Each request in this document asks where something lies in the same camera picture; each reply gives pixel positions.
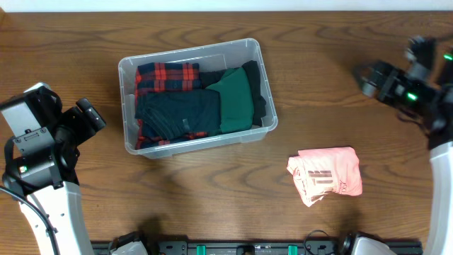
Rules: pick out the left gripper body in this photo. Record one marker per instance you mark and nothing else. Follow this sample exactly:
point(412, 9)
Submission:
point(73, 129)

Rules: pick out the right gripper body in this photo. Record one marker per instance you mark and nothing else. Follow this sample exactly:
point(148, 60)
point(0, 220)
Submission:
point(400, 90)

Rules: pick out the red plaid flannel shirt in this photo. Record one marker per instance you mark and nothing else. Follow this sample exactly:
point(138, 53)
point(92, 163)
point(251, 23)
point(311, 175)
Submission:
point(157, 77)

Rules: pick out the dark navy garment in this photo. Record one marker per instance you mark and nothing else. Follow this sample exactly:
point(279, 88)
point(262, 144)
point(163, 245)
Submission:
point(172, 114)

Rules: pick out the pink printed t-shirt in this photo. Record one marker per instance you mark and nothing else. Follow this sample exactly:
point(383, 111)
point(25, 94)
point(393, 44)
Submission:
point(318, 172)

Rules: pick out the black garment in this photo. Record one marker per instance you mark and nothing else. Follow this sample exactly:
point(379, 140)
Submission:
point(253, 73)

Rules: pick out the clear plastic storage bin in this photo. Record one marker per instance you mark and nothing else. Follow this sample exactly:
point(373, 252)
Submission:
point(212, 57)

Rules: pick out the dark green garment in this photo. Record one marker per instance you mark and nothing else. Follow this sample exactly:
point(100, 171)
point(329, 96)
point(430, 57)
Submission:
point(237, 108)

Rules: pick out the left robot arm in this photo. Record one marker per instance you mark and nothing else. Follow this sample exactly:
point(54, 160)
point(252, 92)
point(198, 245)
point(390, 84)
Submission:
point(40, 173)

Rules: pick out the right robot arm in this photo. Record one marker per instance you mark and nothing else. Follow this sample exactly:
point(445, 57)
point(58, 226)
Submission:
point(435, 120)

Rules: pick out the black mounting rail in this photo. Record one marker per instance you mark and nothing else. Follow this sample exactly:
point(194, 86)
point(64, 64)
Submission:
point(313, 246)

